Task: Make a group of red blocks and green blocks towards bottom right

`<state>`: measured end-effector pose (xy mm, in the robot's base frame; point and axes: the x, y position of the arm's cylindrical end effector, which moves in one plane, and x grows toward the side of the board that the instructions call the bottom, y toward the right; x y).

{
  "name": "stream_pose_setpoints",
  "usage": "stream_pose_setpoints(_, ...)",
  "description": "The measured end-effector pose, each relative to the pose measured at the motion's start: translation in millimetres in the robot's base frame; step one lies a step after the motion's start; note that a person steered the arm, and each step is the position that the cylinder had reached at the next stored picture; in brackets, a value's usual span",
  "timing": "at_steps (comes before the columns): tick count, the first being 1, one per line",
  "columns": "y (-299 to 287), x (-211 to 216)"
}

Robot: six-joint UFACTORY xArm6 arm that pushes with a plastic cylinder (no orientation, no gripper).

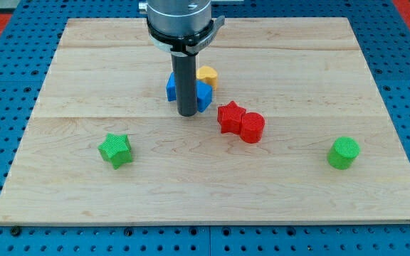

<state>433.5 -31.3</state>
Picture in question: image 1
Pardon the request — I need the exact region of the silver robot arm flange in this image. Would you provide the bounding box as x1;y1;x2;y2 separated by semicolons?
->
138;0;225;57

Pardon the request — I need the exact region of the red star block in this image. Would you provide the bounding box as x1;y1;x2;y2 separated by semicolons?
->
217;101;246;134

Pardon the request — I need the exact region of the blue block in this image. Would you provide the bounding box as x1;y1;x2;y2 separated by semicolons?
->
166;73;213;112

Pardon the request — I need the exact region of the red cylinder block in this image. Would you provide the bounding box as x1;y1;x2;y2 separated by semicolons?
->
240;112;266;144

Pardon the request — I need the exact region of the yellow heart block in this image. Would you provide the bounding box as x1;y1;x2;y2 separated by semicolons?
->
196;65;219;90

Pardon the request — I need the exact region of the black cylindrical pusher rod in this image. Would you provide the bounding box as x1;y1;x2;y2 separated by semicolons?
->
172;55;198;117

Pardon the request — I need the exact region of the wooden board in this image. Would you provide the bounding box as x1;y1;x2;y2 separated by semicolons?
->
0;18;410;226

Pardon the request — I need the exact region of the green star block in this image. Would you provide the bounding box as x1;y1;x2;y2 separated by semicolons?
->
98;133;133;169

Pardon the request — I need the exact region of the green cylinder block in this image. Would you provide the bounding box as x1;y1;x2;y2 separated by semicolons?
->
327;137;360;170

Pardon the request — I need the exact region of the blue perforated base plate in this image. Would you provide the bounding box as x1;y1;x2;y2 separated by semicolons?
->
0;0;410;255

